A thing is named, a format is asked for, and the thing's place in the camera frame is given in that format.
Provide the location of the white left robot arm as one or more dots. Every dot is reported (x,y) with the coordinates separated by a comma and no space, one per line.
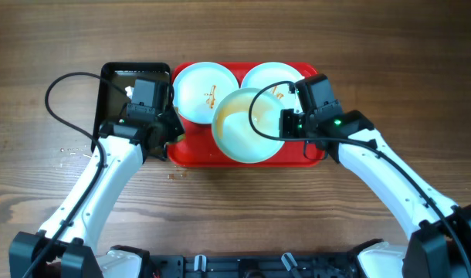
(65,244)

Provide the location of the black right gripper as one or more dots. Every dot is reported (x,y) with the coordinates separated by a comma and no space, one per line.
(286,118)

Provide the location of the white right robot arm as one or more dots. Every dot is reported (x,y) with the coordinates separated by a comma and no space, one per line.
(438,230)

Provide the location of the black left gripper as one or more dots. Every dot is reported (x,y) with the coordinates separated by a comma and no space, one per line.
(177,127)

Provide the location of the red serving tray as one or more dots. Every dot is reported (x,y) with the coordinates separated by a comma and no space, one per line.
(199,150)

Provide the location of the white plate front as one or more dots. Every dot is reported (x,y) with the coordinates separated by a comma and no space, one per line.
(236,120)

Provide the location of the white plate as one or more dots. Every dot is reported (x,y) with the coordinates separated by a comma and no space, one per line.
(199,89)
(267,73)
(236,120)

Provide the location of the black water basin tray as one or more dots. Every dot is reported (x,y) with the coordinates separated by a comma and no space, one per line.
(115,91)

